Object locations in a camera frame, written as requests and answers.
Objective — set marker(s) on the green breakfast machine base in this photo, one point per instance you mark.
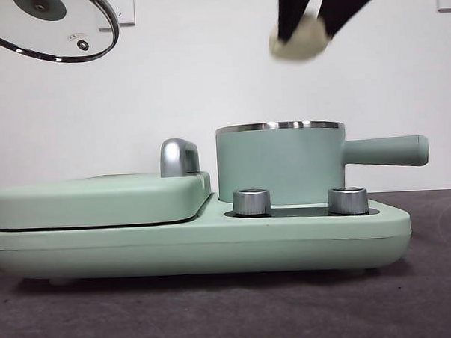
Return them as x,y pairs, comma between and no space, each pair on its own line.
214,248

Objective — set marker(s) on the glass pot lid green knob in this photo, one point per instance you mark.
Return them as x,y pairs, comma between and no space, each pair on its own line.
44,8

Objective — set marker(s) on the green griddle cover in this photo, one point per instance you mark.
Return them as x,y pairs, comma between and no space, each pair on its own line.
99,200

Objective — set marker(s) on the silver control knob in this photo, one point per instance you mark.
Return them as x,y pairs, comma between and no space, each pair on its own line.
251,203
347,202

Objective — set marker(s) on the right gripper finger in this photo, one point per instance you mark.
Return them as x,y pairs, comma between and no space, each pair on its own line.
297,8
347,2

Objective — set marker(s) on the shell-shaped white bun green flecks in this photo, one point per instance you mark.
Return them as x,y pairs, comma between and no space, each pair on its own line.
299,50

